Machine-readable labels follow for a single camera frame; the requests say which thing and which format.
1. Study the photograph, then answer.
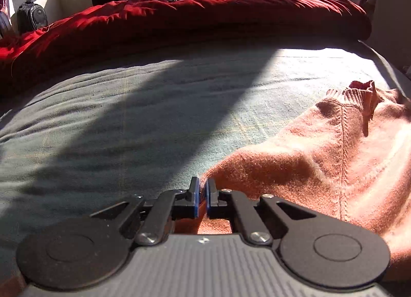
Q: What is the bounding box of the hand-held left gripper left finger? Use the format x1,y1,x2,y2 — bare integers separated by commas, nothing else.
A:
91,176,201,247

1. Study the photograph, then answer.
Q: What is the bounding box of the grey backpack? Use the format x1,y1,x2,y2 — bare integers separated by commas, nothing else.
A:
16,0,49,34

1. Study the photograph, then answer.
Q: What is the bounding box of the bed with grey-green sheet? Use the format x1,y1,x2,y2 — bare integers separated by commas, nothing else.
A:
0,40,411,285

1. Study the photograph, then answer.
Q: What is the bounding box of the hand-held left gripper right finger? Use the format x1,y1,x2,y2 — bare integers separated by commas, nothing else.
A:
205,178,317,247

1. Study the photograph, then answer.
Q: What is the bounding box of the red quilt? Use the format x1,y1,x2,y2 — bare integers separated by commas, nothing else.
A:
0,0,372,97

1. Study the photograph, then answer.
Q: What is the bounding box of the pink knit sweater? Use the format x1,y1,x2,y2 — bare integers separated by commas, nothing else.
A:
175,80,411,282

